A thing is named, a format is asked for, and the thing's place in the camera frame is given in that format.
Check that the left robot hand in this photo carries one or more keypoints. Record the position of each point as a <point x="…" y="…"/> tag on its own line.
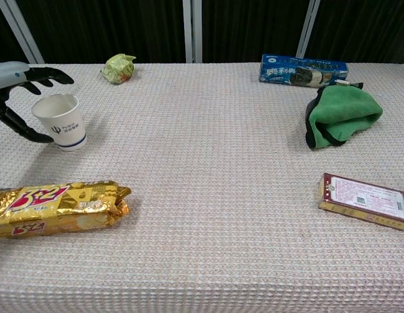
<point x="10" y="73"/>

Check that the white paper cup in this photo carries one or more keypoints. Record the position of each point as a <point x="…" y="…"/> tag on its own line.
<point x="63" y="124"/>

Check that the black curtain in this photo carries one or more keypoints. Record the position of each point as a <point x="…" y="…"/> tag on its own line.
<point x="107" y="26"/>

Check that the crumpled green wrapper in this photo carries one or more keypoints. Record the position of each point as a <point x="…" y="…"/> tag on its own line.
<point x="118" y="70"/>

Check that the gold cracker package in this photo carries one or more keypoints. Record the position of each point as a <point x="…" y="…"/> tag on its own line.
<point x="58" y="208"/>

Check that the beige woven tablecloth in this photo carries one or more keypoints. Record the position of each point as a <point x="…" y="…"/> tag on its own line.
<point x="201" y="195"/>

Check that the blue cookie box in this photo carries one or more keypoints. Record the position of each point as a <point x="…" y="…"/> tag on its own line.
<point x="280" y="73"/>

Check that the green microfibre cloth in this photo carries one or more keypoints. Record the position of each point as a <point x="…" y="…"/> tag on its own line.
<point x="345" y="114"/>

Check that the grey aluminium frame post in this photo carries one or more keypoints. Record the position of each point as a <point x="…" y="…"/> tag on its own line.
<point x="22" y="29"/>
<point x="306" y="29"/>
<point x="192" y="29"/>

